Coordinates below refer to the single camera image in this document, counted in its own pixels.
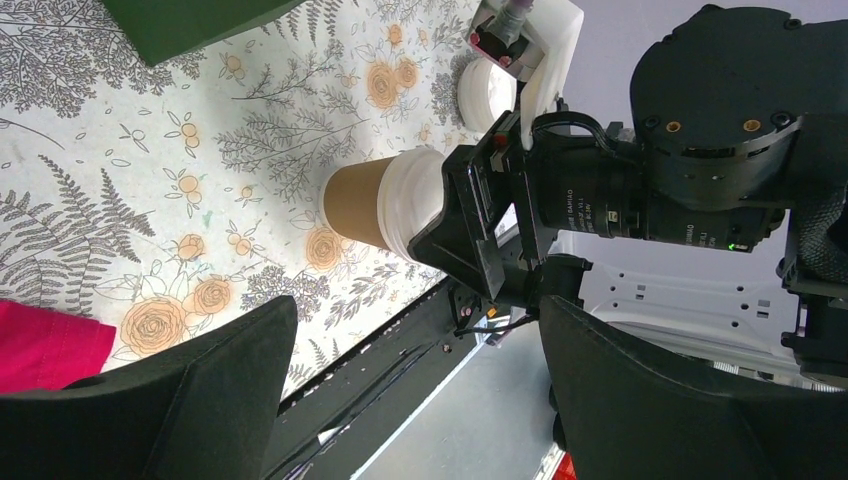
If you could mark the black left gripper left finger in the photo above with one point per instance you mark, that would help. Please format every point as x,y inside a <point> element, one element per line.
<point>203,409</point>

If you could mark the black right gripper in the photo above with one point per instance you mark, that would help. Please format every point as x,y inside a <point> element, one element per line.
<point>675,182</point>

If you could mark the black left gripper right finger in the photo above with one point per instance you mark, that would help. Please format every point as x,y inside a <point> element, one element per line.
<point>632,410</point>

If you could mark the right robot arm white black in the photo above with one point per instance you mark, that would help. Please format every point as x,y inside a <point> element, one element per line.
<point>740,119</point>

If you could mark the stack of white lids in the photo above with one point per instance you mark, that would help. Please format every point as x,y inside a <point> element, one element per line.
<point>484,93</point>

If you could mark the red cloth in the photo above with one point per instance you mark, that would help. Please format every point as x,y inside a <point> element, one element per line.
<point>48,350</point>

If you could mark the floral table mat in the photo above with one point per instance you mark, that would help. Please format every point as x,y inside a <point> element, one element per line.
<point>166,201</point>

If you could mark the green paper bag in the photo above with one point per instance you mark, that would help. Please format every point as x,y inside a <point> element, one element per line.
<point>163,29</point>

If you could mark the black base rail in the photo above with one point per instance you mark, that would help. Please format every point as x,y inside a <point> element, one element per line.
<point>413,401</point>

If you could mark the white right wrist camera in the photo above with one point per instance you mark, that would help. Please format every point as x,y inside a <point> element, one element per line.
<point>534,42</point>

